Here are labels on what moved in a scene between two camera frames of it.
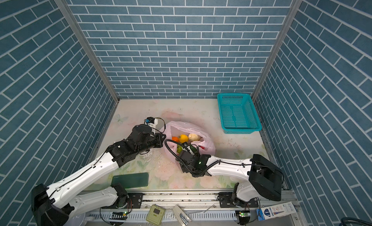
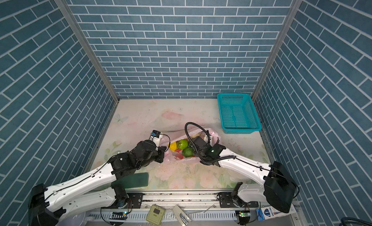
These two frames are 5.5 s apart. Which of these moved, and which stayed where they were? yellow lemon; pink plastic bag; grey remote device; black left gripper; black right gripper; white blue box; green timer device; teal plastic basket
Moved: pink plastic bag; black left gripper; yellow lemon; black right gripper
Stayed: grey remote device; teal plastic basket; white blue box; green timer device
